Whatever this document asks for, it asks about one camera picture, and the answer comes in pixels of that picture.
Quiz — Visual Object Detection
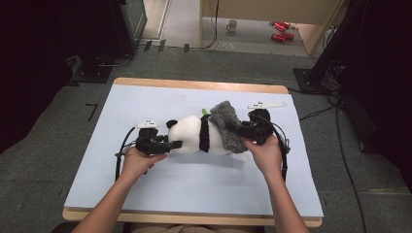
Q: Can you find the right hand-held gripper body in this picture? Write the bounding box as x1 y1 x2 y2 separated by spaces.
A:
240 101 290 153

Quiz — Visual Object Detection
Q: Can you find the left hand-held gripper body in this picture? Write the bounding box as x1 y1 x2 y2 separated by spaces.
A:
134 118 171 157

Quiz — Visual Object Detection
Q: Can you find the grey fluffy cloth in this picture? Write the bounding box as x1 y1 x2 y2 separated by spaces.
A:
208 100 249 154

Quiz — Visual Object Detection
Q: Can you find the panda plush toy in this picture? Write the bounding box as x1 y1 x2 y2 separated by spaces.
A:
165 108 251 163

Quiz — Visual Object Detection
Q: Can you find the person's left hand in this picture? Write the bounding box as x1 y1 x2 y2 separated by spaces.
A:
120 147 168 184

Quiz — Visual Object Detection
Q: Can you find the person's right hand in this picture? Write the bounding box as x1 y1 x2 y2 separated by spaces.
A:
242 134 285 184

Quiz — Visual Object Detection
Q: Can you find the light blue table sheet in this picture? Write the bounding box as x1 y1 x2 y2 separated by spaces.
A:
63 83 325 218

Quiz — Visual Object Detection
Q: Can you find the wooden table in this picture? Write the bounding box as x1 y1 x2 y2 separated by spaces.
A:
62 77 324 228

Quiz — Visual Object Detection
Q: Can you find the black stand with pole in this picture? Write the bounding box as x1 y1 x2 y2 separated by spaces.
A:
292 0 367 96

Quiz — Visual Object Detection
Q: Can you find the black stand base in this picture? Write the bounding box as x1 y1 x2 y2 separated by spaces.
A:
69 56 115 84

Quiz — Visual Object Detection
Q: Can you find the red can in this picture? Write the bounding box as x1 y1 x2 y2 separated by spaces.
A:
269 20 292 32
270 32 295 43

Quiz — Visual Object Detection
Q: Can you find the light wooden desk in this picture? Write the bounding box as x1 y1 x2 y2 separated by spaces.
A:
198 0 345 56

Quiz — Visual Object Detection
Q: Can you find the dark cabinet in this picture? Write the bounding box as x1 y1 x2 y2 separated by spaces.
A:
110 0 149 56

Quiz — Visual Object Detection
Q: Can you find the black curtain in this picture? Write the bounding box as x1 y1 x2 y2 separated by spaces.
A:
0 0 128 155
336 0 412 195

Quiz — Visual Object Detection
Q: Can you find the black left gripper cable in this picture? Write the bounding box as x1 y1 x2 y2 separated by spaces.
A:
114 125 138 183

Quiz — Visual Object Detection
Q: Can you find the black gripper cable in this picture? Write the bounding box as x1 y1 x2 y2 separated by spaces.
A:
264 116 291 183
114 125 138 183

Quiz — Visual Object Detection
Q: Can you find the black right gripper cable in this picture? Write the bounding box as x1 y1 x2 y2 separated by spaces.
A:
264 116 291 183

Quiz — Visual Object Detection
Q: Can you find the black floor cable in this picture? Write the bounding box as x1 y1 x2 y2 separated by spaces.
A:
298 96 369 233

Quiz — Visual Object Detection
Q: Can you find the black hanging cable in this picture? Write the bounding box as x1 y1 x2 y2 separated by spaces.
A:
199 0 220 50

